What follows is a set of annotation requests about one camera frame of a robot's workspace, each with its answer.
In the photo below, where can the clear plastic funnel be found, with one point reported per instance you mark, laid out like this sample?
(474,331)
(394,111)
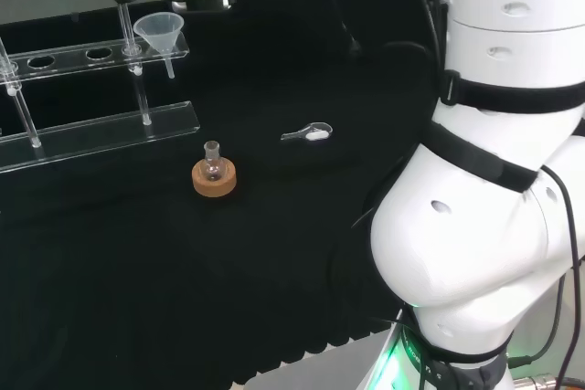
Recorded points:
(160,31)

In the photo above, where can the clear funnel stand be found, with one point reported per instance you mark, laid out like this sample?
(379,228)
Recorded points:
(114,134)

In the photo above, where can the glass weighing funnel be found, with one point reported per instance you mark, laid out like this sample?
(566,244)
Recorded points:
(315,135)

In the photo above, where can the round-bottom glass flask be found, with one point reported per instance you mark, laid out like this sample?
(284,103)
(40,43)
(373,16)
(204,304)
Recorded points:
(212,171)

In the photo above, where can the black cloth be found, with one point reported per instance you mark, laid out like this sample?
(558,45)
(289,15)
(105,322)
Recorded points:
(228,248)

